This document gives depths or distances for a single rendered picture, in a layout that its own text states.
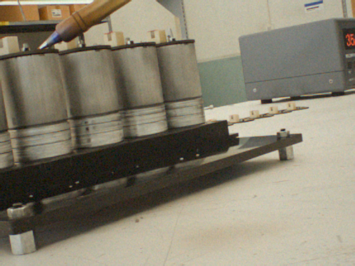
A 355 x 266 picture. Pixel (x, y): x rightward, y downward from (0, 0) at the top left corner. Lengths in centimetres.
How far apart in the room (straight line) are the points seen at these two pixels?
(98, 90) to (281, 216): 11
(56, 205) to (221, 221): 5
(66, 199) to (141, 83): 9
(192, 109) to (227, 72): 596
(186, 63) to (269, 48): 52
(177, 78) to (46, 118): 8
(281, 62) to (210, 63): 559
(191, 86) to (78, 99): 6
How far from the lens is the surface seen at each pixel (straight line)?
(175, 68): 29
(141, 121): 27
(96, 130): 25
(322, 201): 19
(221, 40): 628
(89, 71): 25
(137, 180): 21
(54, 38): 23
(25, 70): 23
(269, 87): 81
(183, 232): 17
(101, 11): 23
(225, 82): 628
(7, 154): 22
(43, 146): 23
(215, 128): 30
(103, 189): 20
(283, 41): 79
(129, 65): 27
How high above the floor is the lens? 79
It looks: 4 degrees down
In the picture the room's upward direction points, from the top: 8 degrees counter-clockwise
